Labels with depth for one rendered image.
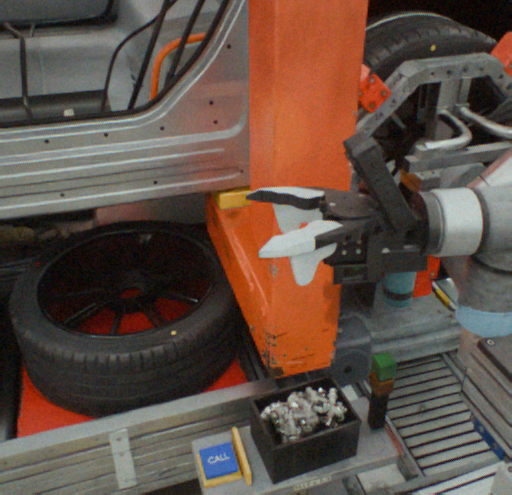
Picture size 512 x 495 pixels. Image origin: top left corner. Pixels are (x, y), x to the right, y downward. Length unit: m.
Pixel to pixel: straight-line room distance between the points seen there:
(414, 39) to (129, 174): 0.80
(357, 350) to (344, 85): 0.87
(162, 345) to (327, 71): 0.83
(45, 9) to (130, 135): 1.73
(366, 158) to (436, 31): 1.04
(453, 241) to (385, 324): 1.40
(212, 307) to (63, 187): 0.50
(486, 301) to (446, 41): 0.99
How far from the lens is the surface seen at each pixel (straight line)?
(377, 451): 1.42
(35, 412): 1.80
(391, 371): 1.31
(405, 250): 0.68
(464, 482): 1.70
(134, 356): 1.55
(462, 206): 0.67
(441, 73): 1.55
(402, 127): 1.69
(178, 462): 1.69
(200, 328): 1.59
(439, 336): 2.14
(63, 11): 3.25
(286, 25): 1.00
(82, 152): 1.59
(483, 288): 0.74
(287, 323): 1.32
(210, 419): 1.60
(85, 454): 1.60
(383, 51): 1.56
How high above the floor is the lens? 1.57
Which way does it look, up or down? 33 degrees down
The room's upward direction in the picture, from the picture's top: straight up
